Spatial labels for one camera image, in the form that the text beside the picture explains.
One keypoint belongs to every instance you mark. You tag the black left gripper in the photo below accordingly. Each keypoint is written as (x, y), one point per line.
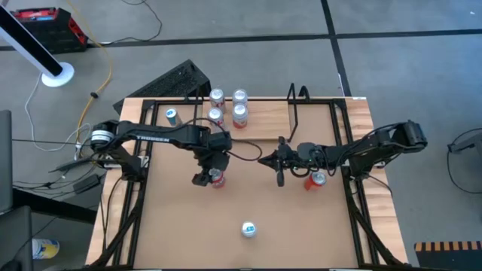
(214, 160)

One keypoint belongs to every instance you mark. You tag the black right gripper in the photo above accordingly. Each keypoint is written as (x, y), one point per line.
(301, 156)

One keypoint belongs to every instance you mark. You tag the white pink Spindrift can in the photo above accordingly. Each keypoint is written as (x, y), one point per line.
(240, 113)
(216, 177)
(240, 96)

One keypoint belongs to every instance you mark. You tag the silver Diet Coke can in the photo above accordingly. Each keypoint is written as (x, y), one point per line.
(217, 96)
(215, 114)

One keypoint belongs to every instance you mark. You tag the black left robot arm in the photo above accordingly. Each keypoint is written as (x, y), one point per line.
(162, 137)

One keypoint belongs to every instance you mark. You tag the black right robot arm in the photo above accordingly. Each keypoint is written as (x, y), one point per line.
(376, 145)

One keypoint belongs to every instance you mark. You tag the red soda can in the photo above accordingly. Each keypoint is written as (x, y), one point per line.
(316, 180)

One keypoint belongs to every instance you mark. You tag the blue silver Red Bull can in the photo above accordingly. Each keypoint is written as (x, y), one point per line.
(249, 229)
(172, 114)

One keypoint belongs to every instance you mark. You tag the black power adapter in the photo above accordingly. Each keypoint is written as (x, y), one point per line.
(86, 183)

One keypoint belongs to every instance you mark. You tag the dark grey flat plate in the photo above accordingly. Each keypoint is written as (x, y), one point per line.
(71, 164)

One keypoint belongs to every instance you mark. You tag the black floor bar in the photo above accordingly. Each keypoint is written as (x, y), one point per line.
(52, 205)

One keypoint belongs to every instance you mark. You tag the white yellow canister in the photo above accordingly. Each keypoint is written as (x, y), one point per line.
(45, 248)

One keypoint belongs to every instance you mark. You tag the white black floor stand pole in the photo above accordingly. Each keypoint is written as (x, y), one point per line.
(58, 77)

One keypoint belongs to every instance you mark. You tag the grey stand foot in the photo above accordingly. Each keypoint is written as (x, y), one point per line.
(467, 145)

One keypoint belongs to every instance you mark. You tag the dark grey panel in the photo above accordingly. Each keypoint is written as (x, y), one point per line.
(4, 162)

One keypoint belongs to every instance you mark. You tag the black mat orange striped edge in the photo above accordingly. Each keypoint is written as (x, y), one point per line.
(448, 259)

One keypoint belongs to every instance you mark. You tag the red black case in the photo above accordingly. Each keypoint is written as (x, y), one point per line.
(49, 32)

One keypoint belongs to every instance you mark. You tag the black metal shelf side frame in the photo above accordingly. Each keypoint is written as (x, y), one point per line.
(196, 111)
(295, 118)

